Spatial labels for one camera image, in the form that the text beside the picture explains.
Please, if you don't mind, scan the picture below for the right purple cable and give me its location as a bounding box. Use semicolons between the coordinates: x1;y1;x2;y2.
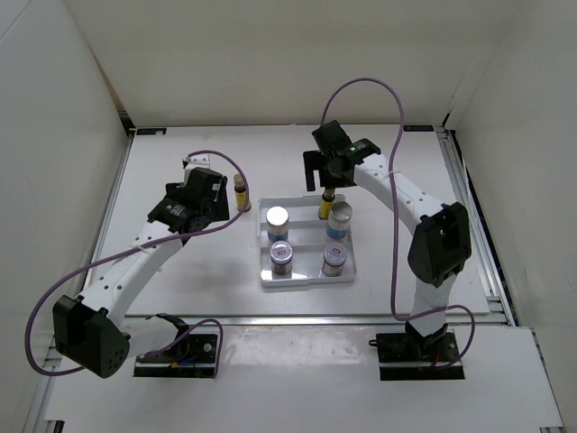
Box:
320;78;476;370

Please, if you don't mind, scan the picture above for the front aluminium rail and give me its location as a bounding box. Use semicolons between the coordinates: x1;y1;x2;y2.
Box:
121;314;416;327

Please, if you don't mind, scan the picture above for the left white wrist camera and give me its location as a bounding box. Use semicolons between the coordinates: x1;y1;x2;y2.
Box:
182;153;210;182

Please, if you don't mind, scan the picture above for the dark spice jar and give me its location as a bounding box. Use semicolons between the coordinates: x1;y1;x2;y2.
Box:
270;240;293;275

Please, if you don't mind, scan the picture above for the purple cable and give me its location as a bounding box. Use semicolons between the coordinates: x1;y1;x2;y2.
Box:
23;150;251;376
320;78;476;370

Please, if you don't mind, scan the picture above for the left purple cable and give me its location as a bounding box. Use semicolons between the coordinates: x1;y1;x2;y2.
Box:
23;150;251;376

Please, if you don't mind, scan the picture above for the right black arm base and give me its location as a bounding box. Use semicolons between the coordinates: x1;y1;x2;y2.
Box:
369;325;465;382

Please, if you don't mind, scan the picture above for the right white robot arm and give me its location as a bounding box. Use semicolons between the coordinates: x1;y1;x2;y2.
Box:
303;121;472;361

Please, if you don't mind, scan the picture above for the yellow sauce bottle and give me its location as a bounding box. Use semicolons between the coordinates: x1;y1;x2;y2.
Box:
318;188;335;220
234;173;251;212

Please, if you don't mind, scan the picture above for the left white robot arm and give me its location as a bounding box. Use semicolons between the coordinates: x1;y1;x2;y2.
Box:
52;168;229;379

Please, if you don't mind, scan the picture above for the orange spice jar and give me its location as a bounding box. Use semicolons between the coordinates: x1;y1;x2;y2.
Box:
322;243;348;277

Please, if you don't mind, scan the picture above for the white divided tray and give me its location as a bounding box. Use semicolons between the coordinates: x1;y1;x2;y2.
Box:
257;195;357;291

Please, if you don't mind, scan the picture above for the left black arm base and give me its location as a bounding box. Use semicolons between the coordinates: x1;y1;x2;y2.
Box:
133;317;224;379

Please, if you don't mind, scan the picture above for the blue label jar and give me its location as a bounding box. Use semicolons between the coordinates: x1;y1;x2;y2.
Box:
266;207;289;244
325;201;353;240

